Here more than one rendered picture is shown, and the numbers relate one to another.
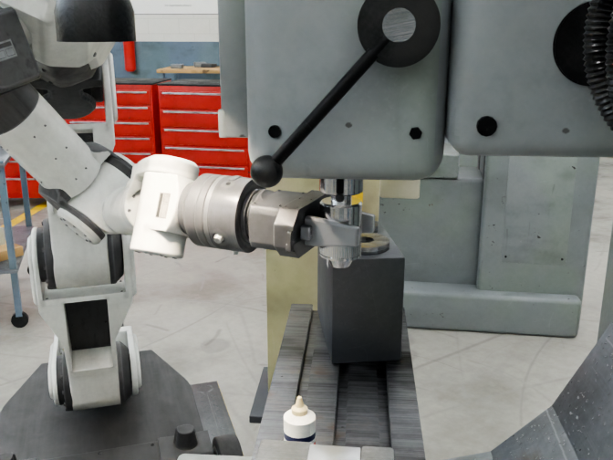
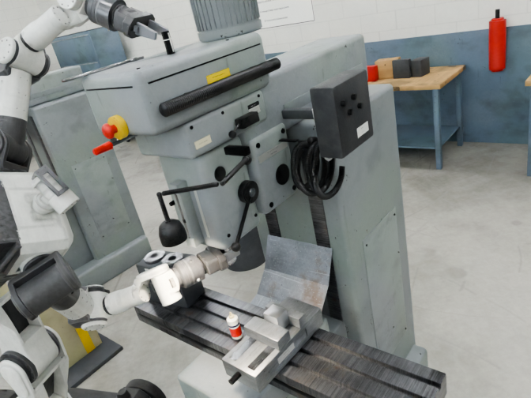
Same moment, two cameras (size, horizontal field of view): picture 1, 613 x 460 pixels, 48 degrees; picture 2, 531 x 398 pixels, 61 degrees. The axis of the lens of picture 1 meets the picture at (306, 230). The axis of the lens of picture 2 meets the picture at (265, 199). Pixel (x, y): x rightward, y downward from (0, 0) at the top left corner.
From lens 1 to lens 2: 1.04 m
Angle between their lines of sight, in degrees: 48
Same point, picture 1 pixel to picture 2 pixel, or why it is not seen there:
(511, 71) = (271, 189)
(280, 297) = not seen: hidden behind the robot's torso
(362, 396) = (214, 307)
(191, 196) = (183, 272)
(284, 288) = not seen: hidden behind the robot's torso
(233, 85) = (194, 229)
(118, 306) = (64, 365)
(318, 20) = (229, 200)
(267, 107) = (224, 230)
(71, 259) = (42, 358)
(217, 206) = (195, 269)
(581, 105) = (284, 189)
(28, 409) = not seen: outside the picture
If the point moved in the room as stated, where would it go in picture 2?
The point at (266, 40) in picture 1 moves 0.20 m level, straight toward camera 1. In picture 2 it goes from (220, 212) to (278, 218)
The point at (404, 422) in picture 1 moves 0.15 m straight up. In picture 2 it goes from (236, 303) to (227, 272)
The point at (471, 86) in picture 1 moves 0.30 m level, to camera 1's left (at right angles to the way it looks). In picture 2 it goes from (265, 197) to (205, 246)
